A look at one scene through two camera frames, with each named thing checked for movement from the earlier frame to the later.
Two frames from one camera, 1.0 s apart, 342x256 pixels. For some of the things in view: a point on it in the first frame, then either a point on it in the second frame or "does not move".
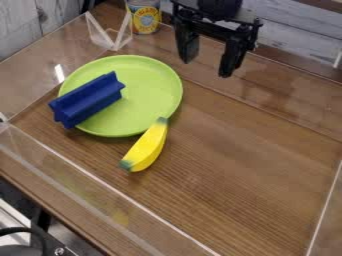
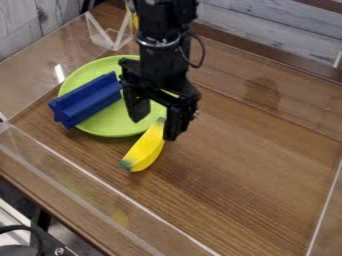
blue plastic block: x=86 y=100 does not move
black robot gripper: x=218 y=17 to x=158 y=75
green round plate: x=151 y=95 does not move
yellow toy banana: x=146 y=152 does not move
